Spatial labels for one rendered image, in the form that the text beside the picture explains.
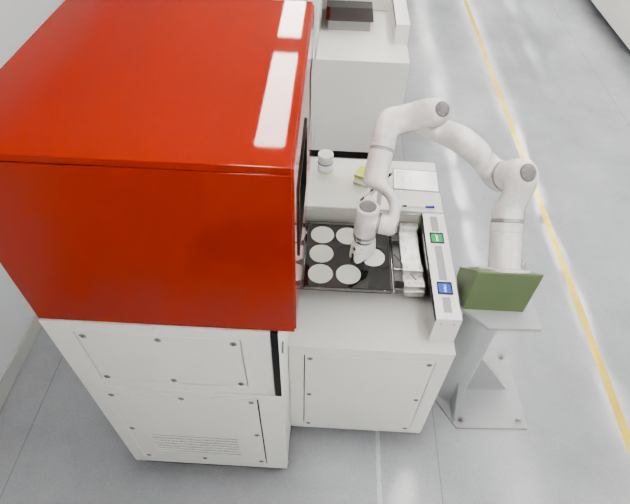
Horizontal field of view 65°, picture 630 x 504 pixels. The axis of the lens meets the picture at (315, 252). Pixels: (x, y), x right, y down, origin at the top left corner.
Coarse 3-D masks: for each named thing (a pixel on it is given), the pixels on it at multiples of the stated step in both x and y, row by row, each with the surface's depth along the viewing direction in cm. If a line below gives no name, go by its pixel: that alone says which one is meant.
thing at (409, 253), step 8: (400, 232) 218; (408, 232) 218; (400, 240) 214; (408, 240) 214; (416, 240) 215; (400, 248) 211; (408, 248) 211; (416, 248) 211; (400, 256) 210; (408, 256) 208; (416, 256) 208; (400, 264) 208; (416, 264) 205; (408, 296) 198; (416, 296) 197
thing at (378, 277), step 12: (312, 228) 215; (336, 228) 216; (312, 240) 211; (336, 240) 211; (384, 240) 211; (336, 252) 206; (348, 252) 207; (384, 252) 207; (312, 264) 202; (324, 264) 202; (336, 264) 202; (348, 264) 202; (384, 264) 202; (372, 276) 198; (384, 276) 198; (360, 288) 194; (372, 288) 194; (384, 288) 194
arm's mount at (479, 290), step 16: (464, 272) 198; (480, 272) 181; (496, 272) 181; (464, 288) 197; (480, 288) 188; (496, 288) 187; (512, 288) 187; (528, 288) 187; (464, 304) 196; (480, 304) 195; (496, 304) 195; (512, 304) 194
